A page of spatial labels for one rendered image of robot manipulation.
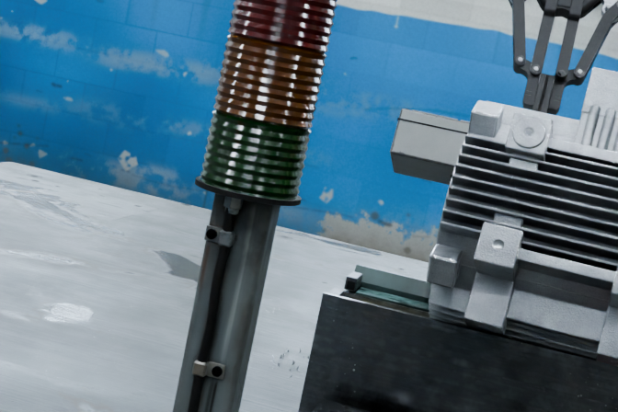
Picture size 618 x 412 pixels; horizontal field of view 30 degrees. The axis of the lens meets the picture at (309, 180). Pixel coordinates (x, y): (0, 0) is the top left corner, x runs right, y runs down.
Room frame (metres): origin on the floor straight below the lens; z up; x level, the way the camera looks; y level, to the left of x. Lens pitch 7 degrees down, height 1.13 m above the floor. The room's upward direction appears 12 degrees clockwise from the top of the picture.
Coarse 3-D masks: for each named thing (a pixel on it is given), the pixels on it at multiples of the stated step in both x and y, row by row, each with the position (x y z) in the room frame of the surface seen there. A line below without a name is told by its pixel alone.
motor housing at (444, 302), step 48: (480, 144) 0.89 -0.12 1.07; (576, 144) 0.87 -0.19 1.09; (480, 192) 0.86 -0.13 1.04; (528, 192) 0.85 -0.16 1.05; (576, 192) 0.84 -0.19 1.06; (528, 240) 0.86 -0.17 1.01; (576, 240) 0.83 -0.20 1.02; (432, 288) 0.89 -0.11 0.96; (528, 288) 0.86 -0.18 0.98; (576, 288) 0.85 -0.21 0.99; (528, 336) 0.88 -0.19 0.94; (576, 336) 0.84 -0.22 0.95
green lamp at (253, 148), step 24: (216, 120) 0.66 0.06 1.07; (240, 120) 0.65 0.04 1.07; (216, 144) 0.66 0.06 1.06; (240, 144) 0.65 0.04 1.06; (264, 144) 0.65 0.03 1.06; (288, 144) 0.66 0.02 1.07; (216, 168) 0.66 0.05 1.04; (240, 168) 0.65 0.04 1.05; (264, 168) 0.65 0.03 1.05; (288, 168) 0.66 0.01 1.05; (240, 192) 0.65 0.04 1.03; (264, 192) 0.65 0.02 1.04; (288, 192) 0.66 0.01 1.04
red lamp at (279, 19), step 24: (240, 0) 0.67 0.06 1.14; (264, 0) 0.65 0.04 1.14; (288, 0) 0.65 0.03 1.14; (312, 0) 0.65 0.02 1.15; (336, 0) 0.67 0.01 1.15; (240, 24) 0.66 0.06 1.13; (264, 24) 0.65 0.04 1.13; (288, 24) 0.65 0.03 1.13; (312, 24) 0.66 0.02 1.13; (312, 48) 0.66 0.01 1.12
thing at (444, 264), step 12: (480, 108) 0.91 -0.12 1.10; (492, 108) 0.91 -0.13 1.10; (480, 120) 0.90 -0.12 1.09; (492, 120) 0.90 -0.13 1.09; (468, 132) 0.91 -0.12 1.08; (480, 132) 0.91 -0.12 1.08; (492, 132) 0.90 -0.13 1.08; (432, 252) 0.86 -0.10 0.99; (444, 252) 0.86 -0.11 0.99; (456, 252) 0.87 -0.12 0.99; (432, 264) 0.86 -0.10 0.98; (444, 264) 0.86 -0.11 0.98; (456, 264) 0.86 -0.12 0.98; (432, 276) 0.86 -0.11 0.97; (444, 276) 0.86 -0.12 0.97; (456, 276) 0.87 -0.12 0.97
